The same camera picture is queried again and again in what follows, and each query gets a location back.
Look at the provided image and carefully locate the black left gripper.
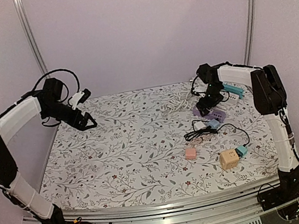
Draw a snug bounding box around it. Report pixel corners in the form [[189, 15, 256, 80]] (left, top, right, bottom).
[[41, 95, 99, 137]]

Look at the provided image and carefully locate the purple power strip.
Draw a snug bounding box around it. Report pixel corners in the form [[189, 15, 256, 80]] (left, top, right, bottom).
[[193, 106, 227, 122]]

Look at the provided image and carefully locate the white strip cable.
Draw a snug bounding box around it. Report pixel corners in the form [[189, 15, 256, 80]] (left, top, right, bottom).
[[157, 89, 195, 116]]

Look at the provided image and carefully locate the white power strip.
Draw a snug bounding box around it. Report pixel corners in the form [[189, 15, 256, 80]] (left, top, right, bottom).
[[221, 93, 240, 104]]

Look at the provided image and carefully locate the beige cube socket adapter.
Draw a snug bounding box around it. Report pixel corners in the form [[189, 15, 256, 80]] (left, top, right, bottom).
[[219, 149, 240, 170]]

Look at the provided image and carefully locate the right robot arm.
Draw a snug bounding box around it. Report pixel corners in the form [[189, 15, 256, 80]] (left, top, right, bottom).
[[196, 62, 299, 202]]

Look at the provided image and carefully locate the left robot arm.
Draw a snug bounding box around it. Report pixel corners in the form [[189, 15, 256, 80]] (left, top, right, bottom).
[[0, 78, 97, 224]]

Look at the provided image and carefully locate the light blue charger plug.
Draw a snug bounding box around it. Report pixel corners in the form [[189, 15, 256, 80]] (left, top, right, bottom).
[[207, 119, 220, 129]]

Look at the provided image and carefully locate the pink charger plug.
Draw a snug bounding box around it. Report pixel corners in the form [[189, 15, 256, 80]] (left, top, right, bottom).
[[185, 148, 197, 160]]

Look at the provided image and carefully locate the teal charger plug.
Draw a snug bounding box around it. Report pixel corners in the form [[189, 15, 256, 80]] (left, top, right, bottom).
[[235, 145, 248, 158]]

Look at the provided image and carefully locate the white charger adapter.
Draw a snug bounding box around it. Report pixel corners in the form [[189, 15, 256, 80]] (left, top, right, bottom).
[[193, 121, 207, 131]]

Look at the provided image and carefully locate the teal power strip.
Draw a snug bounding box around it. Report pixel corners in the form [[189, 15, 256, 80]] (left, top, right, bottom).
[[223, 84, 244, 99]]

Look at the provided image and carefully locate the floral table mat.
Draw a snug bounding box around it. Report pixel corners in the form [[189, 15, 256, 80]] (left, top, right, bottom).
[[40, 82, 278, 210]]

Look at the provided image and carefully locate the black charger cable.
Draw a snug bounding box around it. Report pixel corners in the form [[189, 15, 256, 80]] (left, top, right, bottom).
[[182, 111, 251, 157]]

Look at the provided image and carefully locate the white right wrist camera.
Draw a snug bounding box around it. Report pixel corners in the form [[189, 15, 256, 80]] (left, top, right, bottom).
[[190, 87, 206, 96]]

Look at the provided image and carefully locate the pink coiled cable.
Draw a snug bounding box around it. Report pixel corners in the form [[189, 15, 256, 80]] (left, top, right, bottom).
[[189, 133, 212, 146]]

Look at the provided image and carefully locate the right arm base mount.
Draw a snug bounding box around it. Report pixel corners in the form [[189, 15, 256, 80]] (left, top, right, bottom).
[[255, 177, 299, 224]]

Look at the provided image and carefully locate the left aluminium frame post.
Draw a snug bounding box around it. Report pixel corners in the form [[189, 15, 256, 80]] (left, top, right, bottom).
[[12, 0, 48, 74]]

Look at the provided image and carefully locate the aluminium frame post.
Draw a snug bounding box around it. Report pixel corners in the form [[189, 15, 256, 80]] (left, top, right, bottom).
[[12, 0, 48, 74], [244, 0, 256, 65]]

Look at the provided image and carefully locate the right aluminium frame post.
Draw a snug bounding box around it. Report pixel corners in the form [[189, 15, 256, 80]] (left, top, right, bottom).
[[244, 0, 256, 65]]

